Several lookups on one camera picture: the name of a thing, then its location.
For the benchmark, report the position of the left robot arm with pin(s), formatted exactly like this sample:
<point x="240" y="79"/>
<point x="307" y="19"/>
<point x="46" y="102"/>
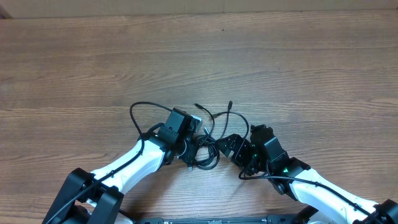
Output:
<point x="96" y="196"/>

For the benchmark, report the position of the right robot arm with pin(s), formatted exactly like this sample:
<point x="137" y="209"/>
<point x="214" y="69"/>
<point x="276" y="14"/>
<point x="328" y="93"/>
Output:
<point x="325" y="202"/>

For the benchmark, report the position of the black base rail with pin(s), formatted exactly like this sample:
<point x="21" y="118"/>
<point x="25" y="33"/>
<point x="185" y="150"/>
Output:
<point x="268" y="219"/>

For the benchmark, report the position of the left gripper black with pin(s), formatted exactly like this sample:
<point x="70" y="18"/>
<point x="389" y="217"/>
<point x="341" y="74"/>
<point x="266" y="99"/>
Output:
<point x="189" y="153"/>

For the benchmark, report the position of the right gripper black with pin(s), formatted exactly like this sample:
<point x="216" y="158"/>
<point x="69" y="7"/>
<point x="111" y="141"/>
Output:
<point x="234" y="140"/>

